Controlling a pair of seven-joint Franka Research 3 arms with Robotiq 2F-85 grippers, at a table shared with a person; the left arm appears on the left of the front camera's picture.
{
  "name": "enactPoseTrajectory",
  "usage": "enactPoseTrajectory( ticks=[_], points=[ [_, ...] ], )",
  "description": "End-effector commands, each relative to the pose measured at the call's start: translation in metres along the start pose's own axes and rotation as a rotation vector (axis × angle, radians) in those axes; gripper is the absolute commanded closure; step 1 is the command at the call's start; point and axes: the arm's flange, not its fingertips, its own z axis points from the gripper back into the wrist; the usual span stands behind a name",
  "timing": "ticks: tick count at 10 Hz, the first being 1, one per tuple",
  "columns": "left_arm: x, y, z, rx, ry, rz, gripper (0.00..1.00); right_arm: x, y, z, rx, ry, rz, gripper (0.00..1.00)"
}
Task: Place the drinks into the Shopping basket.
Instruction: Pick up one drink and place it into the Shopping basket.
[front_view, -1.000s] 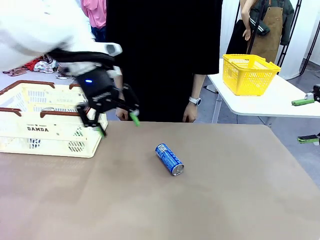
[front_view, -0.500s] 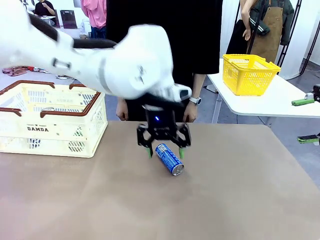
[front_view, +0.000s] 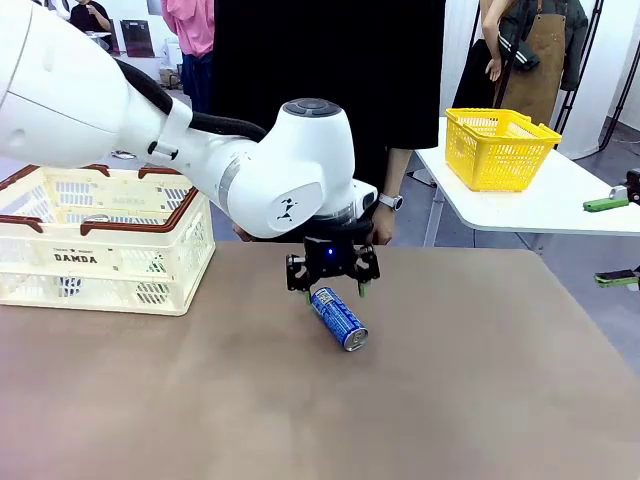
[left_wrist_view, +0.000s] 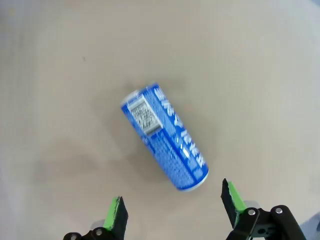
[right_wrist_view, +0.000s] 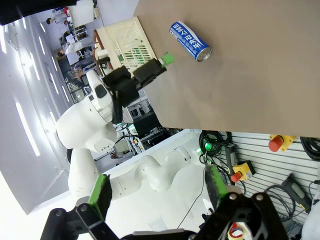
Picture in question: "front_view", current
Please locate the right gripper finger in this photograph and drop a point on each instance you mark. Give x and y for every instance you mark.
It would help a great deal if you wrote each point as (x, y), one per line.
(605, 204)
(617, 279)

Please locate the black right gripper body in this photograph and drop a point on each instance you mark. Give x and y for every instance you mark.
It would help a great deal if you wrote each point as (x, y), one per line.
(632, 187)

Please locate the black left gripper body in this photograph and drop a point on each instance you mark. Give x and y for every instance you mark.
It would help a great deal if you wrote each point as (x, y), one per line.
(327, 262)

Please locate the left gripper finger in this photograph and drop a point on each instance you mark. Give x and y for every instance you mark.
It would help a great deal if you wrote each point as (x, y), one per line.
(367, 265)
(296, 272)

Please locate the blue drink can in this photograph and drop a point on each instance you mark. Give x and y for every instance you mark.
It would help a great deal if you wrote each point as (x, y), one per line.
(340, 320)

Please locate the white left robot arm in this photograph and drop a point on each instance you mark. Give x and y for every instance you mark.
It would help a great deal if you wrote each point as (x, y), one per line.
(75, 100)

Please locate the person's left forearm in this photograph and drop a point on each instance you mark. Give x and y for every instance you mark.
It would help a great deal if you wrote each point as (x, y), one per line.
(397, 172)

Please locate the yellow plastic basket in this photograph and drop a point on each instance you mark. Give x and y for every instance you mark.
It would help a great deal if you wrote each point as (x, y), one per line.
(465, 150)

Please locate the person's left hand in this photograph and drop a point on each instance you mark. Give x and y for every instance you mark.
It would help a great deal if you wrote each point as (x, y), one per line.
(384, 225)

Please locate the person's right hand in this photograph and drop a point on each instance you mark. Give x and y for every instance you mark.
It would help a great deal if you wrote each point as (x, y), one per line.
(245, 236)

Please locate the white wristwatch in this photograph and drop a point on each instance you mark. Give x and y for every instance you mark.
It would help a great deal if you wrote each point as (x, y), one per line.
(390, 201)

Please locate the white side table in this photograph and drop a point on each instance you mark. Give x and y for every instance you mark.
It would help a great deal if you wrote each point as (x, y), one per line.
(525, 200)

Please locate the black stand pole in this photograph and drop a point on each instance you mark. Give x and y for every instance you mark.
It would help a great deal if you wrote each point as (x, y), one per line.
(575, 75)
(625, 75)

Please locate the mannequin with brown apron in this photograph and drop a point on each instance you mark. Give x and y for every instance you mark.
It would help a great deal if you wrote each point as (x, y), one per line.
(540, 60)

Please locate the person's black clothed torso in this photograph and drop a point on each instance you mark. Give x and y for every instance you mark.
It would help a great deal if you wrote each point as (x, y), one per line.
(390, 75)

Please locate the silver topped can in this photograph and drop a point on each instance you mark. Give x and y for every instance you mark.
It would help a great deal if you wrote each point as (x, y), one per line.
(98, 218)

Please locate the person in pink top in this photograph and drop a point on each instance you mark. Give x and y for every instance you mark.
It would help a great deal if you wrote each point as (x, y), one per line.
(192, 25)

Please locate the dark framed panel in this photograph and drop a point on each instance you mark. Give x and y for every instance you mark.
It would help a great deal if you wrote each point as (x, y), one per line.
(137, 39)

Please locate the seated person in black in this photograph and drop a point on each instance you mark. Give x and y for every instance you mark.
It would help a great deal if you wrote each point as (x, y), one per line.
(92, 15)

